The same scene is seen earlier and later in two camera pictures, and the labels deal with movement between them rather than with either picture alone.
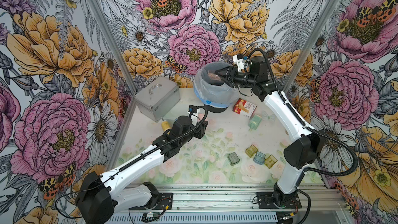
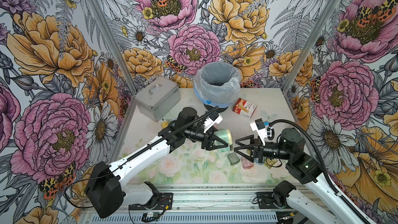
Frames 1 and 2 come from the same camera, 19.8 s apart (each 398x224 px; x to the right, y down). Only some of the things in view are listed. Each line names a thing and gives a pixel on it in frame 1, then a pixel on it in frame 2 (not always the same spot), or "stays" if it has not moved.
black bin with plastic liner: [215, 95] stays
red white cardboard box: [244, 108] stays
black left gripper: [200, 130] -> [205, 142]
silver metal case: [156, 99] stays
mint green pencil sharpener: [254, 122] -> [224, 135]
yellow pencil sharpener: [165, 125] stays
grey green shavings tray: [233, 158] stays
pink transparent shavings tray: [214, 76] -> [246, 164]
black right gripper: [230, 70] -> [257, 151]
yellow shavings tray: [270, 161] stays
